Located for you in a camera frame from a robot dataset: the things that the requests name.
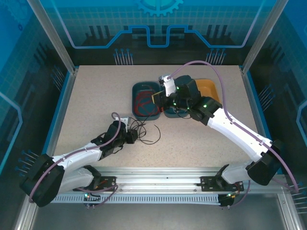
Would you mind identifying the thin black cable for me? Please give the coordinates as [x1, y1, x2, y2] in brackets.
[139, 124, 162, 146]
[142, 109, 160, 122]
[129, 118, 149, 142]

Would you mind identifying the teal plastic bin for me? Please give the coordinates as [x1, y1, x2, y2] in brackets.
[131, 81, 161, 122]
[159, 80, 191, 119]

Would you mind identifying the orange plastic bin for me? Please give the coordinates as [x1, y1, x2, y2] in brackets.
[194, 78, 220, 104]

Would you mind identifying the grey steel sheet panel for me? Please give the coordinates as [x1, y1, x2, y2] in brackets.
[35, 203, 288, 230]

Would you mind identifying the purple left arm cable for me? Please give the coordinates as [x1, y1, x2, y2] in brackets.
[28, 112, 122, 208]

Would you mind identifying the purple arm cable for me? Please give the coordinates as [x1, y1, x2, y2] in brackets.
[169, 61, 300, 208]
[28, 112, 122, 208]

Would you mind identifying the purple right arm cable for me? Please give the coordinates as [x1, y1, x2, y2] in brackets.
[169, 61, 300, 208]

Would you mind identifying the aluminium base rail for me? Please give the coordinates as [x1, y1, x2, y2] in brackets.
[57, 166, 288, 195]

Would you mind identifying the white slotted cable duct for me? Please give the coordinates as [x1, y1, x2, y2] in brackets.
[51, 193, 221, 204]

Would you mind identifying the aluminium frame post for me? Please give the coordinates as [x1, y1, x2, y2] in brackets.
[241, 0, 288, 75]
[26, 0, 80, 74]

